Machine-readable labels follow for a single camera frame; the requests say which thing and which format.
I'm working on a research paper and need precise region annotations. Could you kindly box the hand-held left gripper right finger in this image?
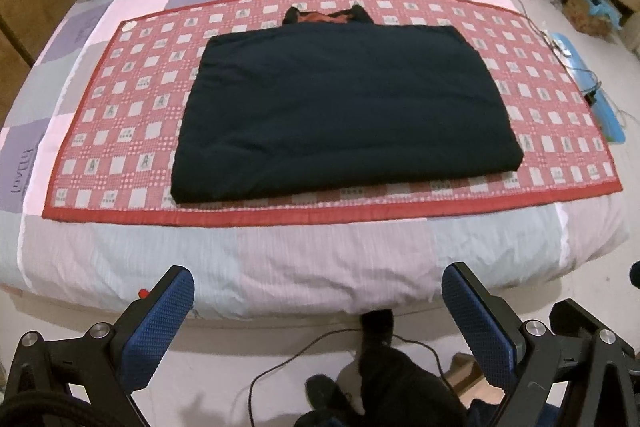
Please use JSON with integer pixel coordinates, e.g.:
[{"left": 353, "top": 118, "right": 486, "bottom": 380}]
[{"left": 441, "top": 262, "right": 640, "bottom": 427}]

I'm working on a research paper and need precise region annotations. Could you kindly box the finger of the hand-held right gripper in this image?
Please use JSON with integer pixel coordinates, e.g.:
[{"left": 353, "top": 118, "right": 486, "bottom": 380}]
[{"left": 549, "top": 299, "right": 637, "bottom": 350}]

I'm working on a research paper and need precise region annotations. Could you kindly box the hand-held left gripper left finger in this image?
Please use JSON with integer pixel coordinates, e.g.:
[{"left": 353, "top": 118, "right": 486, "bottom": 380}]
[{"left": 0, "top": 264, "right": 196, "bottom": 427}]

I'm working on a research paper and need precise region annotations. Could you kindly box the dark navy jacket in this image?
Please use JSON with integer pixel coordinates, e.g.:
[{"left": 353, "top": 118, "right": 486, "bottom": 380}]
[{"left": 170, "top": 5, "right": 524, "bottom": 206}]

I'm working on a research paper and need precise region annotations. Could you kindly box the person's black trouser leg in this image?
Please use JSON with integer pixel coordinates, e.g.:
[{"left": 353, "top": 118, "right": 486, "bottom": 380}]
[{"left": 295, "top": 309, "right": 468, "bottom": 427}]

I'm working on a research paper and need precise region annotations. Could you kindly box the patchwork quilt bed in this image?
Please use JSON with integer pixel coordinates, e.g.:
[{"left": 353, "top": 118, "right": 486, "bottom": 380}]
[{"left": 0, "top": 0, "right": 631, "bottom": 323}]

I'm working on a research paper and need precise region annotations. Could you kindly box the person's dark shoe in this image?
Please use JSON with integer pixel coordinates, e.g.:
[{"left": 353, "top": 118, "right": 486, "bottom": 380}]
[{"left": 305, "top": 374, "right": 353, "bottom": 413}]

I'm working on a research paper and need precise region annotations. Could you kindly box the blue power strip board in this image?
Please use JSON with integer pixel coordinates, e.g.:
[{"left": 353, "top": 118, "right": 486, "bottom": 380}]
[{"left": 547, "top": 32, "right": 627, "bottom": 145}]

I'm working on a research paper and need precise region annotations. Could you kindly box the red checkered mat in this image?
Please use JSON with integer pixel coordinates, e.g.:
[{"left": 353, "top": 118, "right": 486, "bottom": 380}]
[{"left": 42, "top": 0, "right": 623, "bottom": 228}]

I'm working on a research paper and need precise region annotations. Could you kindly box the small cardboard box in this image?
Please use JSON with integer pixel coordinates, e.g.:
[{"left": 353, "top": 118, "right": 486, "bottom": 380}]
[{"left": 562, "top": 0, "right": 621, "bottom": 38}]

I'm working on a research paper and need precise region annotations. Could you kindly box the black floor cable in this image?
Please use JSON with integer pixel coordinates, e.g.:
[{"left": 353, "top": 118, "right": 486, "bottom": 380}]
[{"left": 248, "top": 328, "right": 458, "bottom": 427}]

